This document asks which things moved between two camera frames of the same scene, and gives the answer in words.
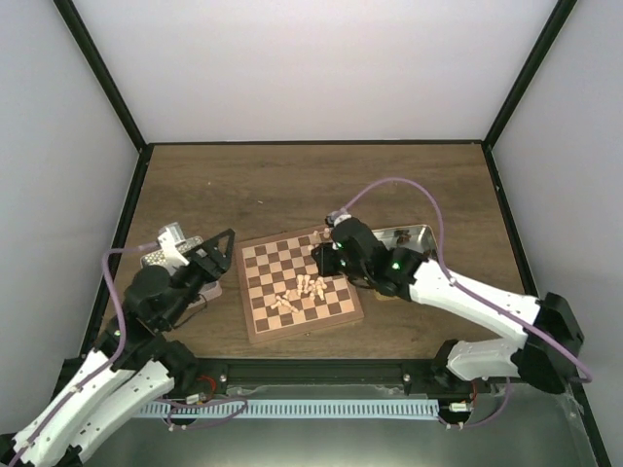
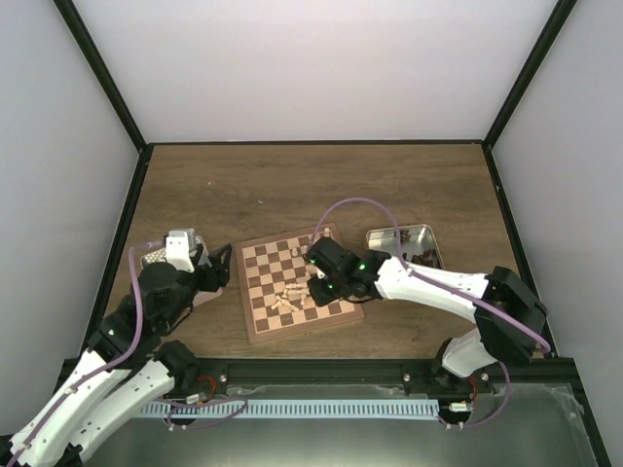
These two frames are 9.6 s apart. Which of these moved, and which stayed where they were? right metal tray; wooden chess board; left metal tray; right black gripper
Moved: right black gripper
Stayed: left metal tray; wooden chess board; right metal tray
